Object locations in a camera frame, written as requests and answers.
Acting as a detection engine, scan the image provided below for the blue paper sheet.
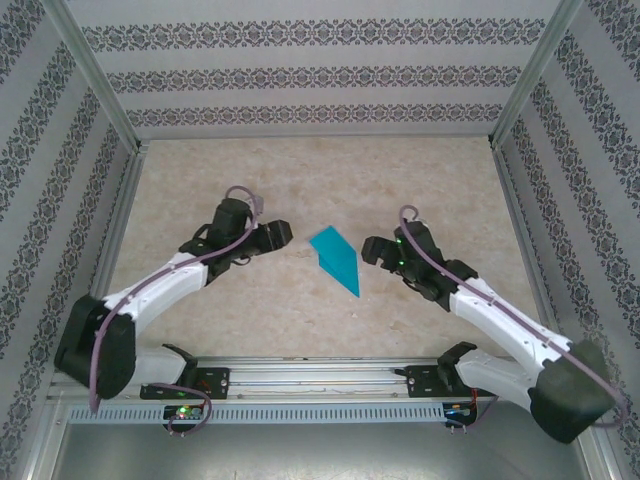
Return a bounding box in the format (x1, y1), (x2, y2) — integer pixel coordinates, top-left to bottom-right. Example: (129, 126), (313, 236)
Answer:
(308, 225), (362, 300)

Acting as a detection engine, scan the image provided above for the grey sheet metal panel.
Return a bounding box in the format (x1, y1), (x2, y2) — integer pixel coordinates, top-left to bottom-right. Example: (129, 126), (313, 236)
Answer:
(29, 399), (616, 480)

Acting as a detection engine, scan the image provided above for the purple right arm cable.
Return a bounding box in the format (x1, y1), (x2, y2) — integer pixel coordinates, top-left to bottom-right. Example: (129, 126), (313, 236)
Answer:
(398, 203), (629, 436)

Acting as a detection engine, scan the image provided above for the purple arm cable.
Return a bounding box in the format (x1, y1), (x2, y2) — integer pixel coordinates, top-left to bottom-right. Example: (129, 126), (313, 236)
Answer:
(398, 203), (629, 436)
(88, 185), (265, 439)

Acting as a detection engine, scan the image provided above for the thin aluminium cross rail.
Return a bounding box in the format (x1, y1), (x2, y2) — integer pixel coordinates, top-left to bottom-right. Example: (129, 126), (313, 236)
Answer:
(134, 130), (496, 143)

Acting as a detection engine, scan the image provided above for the aluminium table side rail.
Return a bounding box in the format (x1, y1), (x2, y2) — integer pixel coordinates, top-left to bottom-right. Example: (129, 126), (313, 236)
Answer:
(69, 142), (149, 364)
(489, 139), (569, 359)

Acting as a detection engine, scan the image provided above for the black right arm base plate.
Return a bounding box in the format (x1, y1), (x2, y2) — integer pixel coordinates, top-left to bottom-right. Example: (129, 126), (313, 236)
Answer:
(405, 364), (499, 400)

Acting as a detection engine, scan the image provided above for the long aluminium mounting rail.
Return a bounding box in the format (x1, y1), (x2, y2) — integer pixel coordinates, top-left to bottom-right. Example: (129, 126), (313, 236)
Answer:
(47, 355), (594, 401)

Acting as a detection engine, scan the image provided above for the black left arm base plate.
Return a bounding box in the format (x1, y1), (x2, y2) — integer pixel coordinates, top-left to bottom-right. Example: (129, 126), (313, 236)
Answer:
(139, 367), (232, 401)

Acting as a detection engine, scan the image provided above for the grey slotted cable duct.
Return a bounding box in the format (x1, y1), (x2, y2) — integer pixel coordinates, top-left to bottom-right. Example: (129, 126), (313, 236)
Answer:
(67, 404), (446, 425)

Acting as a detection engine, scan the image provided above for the aluminium frame post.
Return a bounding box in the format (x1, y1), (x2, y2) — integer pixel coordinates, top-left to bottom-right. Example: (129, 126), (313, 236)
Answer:
(42, 0), (151, 154)
(487, 0), (584, 149)

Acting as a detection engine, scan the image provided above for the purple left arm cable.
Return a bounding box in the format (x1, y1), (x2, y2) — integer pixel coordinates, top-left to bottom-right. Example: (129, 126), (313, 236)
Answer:
(88, 185), (265, 439)

